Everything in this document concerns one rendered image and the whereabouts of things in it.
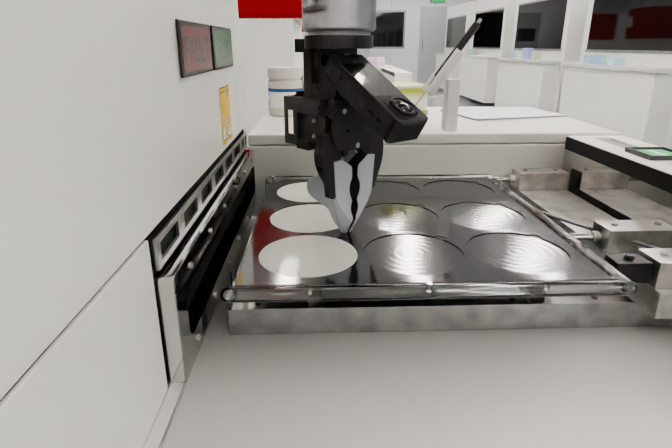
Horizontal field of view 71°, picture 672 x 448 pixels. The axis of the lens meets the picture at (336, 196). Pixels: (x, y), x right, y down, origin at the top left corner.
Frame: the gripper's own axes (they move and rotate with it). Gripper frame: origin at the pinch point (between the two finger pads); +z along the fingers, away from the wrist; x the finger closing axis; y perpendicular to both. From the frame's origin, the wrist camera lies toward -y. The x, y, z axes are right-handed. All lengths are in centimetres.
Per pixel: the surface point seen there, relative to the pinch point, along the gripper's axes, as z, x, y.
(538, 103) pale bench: 57, -616, 252
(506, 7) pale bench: -82, -772, 398
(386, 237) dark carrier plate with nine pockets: 1.3, -2.2, -3.4
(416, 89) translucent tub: -11.2, -37.5, 20.5
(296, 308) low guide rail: 6.3, 9.4, -1.7
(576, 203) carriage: 3.2, -36.0, -11.2
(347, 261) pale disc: 1.3, 5.3, -4.8
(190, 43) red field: -19.2, 13.8, 7.2
